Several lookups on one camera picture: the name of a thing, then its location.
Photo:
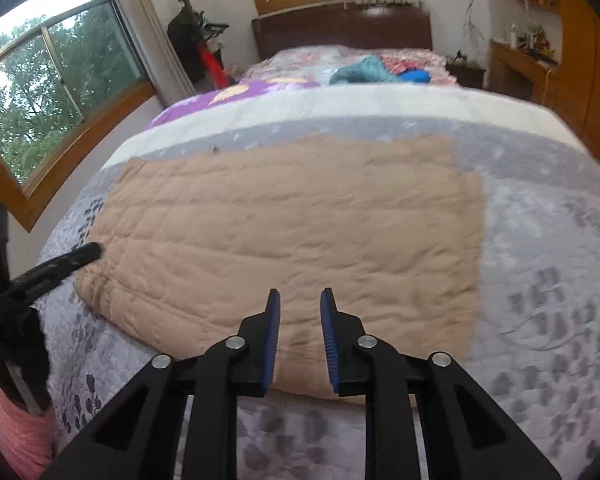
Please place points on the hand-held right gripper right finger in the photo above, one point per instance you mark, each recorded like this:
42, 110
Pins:
330, 340

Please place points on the tan quilted jacket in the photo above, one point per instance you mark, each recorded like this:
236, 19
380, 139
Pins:
280, 230

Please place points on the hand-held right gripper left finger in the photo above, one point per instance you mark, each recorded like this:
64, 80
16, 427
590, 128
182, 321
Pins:
272, 340

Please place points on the pink floral quilt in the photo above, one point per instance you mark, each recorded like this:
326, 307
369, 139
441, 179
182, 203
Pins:
300, 62

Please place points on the black hanging coat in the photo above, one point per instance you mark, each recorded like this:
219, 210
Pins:
185, 45

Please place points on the bright blue garment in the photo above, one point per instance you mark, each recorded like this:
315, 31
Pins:
416, 76

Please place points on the person's left forearm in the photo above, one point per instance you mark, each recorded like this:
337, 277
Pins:
20, 440

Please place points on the purple floral blanket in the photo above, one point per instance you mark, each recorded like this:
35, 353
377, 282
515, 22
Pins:
240, 95

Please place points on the red hanging bag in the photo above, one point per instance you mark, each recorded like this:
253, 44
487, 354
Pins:
214, 67

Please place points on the teal blue garment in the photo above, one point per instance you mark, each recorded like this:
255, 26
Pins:
365, 72

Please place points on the dark wooden headboard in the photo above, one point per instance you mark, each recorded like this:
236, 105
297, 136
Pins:
340, 30

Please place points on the wooden desk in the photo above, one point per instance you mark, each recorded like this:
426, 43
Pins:
520, 72

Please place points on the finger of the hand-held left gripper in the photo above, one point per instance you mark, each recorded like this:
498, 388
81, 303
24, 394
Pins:
60, 270

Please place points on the wooden wardrobe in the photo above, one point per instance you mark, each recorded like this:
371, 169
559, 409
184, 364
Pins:
595, 60

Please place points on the red patterned garment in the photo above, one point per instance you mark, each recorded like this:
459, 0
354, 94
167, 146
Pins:
400, 62

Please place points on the bed with grey quilt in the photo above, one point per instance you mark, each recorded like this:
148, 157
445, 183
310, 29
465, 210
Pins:
540, 285

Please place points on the large wooden-framed window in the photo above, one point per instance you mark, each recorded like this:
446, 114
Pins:
55, 80

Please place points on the dark wooden nightstand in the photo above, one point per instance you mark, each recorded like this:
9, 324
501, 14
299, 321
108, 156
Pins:
465, 75

